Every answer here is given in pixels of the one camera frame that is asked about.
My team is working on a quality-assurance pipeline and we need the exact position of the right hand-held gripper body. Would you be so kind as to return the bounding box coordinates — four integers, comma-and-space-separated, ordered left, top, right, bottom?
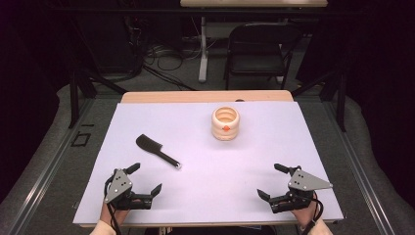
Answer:
268, 167, 334, 215

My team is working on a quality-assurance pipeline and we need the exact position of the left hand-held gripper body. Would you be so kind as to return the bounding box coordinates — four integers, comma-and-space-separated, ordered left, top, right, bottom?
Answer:
104, 167, 155, 212

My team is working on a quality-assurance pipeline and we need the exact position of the black spatula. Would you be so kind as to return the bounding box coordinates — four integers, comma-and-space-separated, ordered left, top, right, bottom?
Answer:
135, 133, 182, 170

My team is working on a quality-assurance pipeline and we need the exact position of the cream ribbed ceramic cup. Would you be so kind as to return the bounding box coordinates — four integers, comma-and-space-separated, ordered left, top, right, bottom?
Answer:
210, 106, 241, 142

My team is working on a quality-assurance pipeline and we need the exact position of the person's left hand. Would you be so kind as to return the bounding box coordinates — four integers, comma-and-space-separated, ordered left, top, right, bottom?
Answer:
99, 202, 131, 227

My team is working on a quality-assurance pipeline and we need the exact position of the person's right hand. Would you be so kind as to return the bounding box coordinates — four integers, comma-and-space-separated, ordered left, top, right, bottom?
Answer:
291, 199, 322, 229

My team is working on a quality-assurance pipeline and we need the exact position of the white table cover board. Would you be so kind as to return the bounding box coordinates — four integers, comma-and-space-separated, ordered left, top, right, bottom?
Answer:
72, 101, 345, 226

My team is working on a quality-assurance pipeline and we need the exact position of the black metal stand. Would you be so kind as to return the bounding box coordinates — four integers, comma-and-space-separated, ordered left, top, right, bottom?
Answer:
291, 69, 347, 133
67, 67, 129, 130

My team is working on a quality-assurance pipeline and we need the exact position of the wooden table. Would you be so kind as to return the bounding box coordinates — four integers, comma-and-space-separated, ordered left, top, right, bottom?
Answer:
78, 90, 338, 229

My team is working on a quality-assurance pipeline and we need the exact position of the black folding chair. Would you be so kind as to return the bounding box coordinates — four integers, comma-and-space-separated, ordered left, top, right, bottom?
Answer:
223, 23, 303, 91

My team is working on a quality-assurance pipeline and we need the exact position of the white desk leg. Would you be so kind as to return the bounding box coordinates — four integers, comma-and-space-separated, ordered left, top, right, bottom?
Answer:
198, 16, 210, 84

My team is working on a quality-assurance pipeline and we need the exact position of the right hand-held gripper black cable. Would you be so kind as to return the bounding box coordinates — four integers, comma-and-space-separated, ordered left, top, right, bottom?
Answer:
300, 191, 325, 235

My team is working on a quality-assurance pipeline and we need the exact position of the hand-held gripper black cable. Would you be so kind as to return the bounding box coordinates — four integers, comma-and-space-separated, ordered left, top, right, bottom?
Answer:
300, 191, 325, 235
103, 175, 123, 235

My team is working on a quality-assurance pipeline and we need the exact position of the left hand-held gripper black cable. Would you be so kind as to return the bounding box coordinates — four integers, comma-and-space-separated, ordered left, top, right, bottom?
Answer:
103, 175, 123, 235

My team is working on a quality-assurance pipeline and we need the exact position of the aluminium floor rail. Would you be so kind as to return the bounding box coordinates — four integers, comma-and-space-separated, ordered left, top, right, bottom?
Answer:
322, 101, 397, 235
4, 97, 96, 235

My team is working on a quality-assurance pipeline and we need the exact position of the bundle of floor cables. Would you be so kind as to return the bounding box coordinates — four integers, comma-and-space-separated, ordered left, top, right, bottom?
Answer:
142, 41, 204, 92

